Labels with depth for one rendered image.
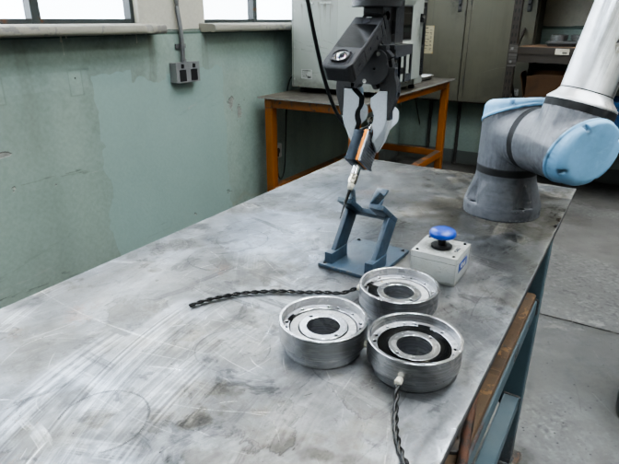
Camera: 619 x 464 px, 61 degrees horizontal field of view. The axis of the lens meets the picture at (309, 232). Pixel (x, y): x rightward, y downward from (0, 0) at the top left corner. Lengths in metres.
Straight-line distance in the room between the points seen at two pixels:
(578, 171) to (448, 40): 3.59
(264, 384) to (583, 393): 1.59
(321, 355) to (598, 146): 0.59
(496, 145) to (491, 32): 3.37
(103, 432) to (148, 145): 2.00
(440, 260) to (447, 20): 3.80
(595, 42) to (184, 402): 0.81
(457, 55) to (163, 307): 3.94
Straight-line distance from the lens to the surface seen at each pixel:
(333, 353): 0.59
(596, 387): 2.12
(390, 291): 0.74
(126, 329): 0.72
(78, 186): 2.28
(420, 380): 0.58
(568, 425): 1.91
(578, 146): 0.95
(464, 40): 4.48
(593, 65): 0.99
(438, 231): 0.81
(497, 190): 1.09
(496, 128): 1.07
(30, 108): 2.15
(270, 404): 0.57
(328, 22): 2.98
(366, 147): 0.78
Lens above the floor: 1.17
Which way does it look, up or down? 22 degrees down
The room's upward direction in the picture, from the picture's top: straight up
